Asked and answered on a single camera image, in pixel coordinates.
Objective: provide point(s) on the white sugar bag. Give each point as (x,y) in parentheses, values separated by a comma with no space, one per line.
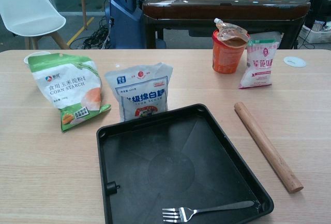
(139,89)

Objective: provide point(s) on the black square plastic tray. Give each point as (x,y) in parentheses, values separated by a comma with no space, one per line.
(168,162)

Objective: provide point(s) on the small white red packet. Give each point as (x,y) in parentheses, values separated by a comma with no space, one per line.
(258,71)

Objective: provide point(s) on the blue chair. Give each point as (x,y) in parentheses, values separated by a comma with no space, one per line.
(124,27)

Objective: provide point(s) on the brown sauce spout pouch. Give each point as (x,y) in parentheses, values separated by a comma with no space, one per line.
(230,33)

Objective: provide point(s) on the green white corn starch bag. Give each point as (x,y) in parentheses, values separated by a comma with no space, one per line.
(64,84)

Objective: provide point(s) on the brown mahjong table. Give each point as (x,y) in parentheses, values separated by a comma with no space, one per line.
(222,9)

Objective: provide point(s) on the wooden rolling pin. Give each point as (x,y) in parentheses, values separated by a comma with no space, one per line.
(266,146)

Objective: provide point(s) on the silver metal fork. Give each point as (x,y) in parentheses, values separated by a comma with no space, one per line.
(207,209)

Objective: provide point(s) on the white round table grommet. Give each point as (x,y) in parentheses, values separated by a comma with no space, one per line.
(294,61)

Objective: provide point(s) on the white paper cup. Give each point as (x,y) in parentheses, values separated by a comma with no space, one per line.
(28,59)

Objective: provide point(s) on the white storage box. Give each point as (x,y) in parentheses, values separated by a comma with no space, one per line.
(314,31)

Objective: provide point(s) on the white chair with wooden legs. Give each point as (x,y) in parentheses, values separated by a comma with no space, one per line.
(26,9)

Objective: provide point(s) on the wooden post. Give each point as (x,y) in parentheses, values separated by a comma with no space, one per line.
(82,1)

